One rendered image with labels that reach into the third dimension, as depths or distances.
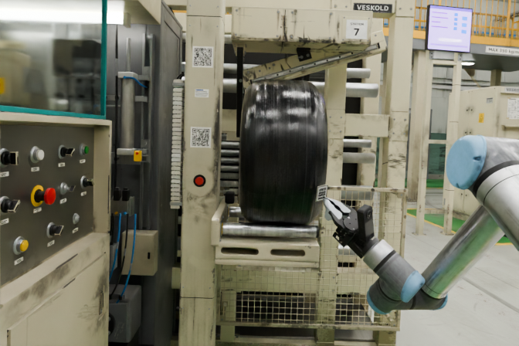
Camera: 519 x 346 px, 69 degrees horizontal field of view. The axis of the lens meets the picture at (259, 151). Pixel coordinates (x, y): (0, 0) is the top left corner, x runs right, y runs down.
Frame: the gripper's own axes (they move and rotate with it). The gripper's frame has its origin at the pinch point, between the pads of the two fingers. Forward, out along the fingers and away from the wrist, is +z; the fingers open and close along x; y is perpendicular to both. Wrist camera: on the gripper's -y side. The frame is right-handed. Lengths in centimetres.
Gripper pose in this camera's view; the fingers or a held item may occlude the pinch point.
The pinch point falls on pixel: (327, 199)
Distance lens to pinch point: 125.4
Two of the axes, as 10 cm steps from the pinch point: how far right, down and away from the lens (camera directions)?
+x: 7.5, -3.4, 5.7
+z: -6.3, -6.3, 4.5
